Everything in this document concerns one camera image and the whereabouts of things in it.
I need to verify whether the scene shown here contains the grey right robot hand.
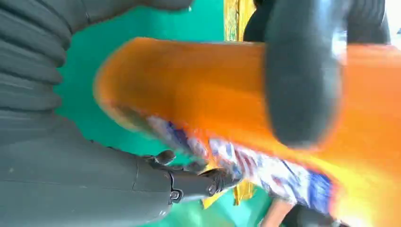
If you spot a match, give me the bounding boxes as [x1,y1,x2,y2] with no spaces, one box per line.
[0,0,242,227]

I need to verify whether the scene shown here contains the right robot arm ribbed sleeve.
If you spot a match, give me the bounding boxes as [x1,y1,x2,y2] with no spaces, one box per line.
[0,0,91,141]

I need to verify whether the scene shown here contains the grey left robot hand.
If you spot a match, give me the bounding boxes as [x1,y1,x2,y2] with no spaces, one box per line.
[244,0,392,148]

